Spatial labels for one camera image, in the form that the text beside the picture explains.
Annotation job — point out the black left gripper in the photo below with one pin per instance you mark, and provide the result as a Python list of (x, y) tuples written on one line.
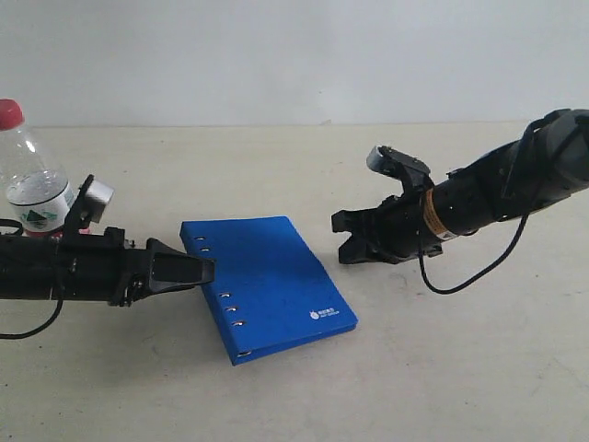
[(112, 269)]

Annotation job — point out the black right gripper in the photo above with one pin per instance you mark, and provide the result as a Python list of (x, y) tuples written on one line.
[(394, 228)]

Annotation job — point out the blue ring binder notebook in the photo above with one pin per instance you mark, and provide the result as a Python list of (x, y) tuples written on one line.
[(270, 292)]

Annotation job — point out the clear plastic water bottle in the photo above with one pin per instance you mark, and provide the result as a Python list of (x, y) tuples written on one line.
[(33, 180)]

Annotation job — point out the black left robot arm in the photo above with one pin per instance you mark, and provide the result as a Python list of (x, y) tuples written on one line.
[(26, 273)]

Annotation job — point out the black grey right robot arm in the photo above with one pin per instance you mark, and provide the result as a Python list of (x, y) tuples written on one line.
[(547, 164)]

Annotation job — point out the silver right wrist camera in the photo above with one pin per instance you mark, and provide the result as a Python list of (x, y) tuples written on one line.
[(412, 173)]

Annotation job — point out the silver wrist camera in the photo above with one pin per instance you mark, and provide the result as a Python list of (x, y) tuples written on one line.
[(96, 199), (412, 173)]

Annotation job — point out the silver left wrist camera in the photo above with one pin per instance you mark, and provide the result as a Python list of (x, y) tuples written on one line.
[(96, 199)]

